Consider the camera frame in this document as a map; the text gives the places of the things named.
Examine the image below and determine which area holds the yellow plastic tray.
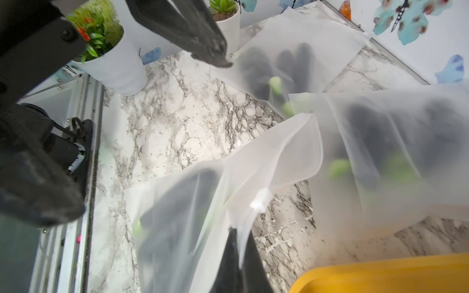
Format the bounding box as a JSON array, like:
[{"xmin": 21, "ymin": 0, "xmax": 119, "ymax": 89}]
[{"xmin": 290, "ymin": 253, "xmax": 469, "ymax": 293}]

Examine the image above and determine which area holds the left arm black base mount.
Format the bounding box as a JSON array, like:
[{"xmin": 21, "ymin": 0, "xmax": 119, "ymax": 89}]
[{"xmin": 20, "ymin": 103, "xmax": 94, "ymax": 198}]

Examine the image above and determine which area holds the dark purple eggplant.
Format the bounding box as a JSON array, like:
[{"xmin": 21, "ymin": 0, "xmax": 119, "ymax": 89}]
[{"xmin": 238, "ymin": 43, "xmax": 313, "ymax": 105}]

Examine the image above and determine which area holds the small white potted succulent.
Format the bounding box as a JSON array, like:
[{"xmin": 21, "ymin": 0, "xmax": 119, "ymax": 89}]
[{"xmin": 208, "ymin": 0, "xmax": 241, "ymax": 55}]

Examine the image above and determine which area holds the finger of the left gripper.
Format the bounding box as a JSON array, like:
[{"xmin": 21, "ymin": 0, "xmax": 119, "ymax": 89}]
[
  {"xmin": 126, "ymin": 0, "xmax": 232, "ymax": 68},
  {"xmin": 1, "ymin": 106, "xmax": 85, "ymax": 227}
]

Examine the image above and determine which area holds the potted orange flower plant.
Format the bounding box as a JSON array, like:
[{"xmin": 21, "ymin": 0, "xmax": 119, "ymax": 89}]
[{"xmin": 67, "ymin": 1, "xmax": 148, "ymax": 96}]

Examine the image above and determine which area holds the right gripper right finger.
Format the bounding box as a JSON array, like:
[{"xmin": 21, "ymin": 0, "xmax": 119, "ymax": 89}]
[{"xmin": 241, "ymin": 233, "xmax": 273, "ymax": 293}]

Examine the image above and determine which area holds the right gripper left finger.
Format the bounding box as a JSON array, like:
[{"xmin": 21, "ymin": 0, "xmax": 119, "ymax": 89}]
[{"xmin": 210, "ymin": 228, "xmax": 242, "ymax": 293}]

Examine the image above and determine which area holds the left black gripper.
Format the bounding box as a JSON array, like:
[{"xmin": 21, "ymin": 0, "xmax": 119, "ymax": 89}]
[{"xmin": 1, "ymin": 1, "xmax": 85, "ymax": 106}]

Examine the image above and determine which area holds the clear zip-top bag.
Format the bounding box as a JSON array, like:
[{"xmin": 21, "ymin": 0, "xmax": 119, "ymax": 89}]
[
  {"xmin": 289, "ymin": 81, "xmax": 469, "ymax": 239},
  {"xmin": 212, "ymin": 8, "xmax": 368, "ymax": 119},
  {"xmin": 125, "ymin": 114, "xmax": 323, "ymax": 293}
]

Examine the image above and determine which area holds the aluminium front rail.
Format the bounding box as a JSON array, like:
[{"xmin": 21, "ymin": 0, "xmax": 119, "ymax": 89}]
[{"xmin": 29, "ymin": 73, "xmax": 105, "ymax": 293}]

